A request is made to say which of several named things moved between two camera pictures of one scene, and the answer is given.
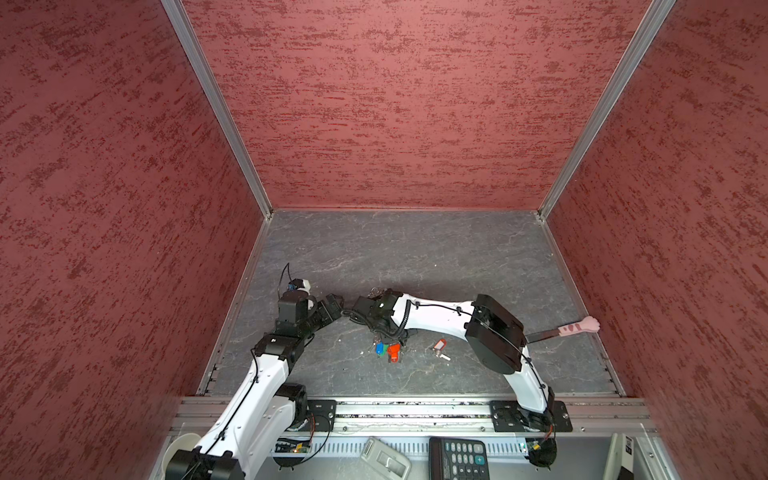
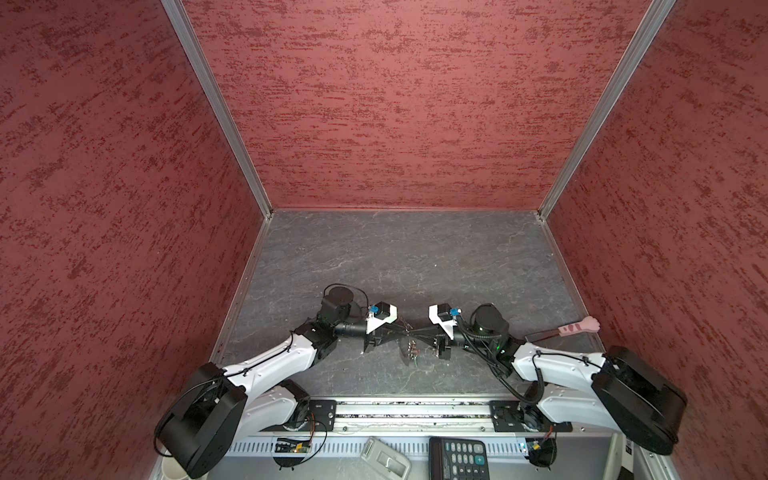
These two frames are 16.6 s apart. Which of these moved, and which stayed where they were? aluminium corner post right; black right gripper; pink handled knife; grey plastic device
Moved: black right gripper
Stayed: pink handled knife; grey plastic device; aluminium corner post right
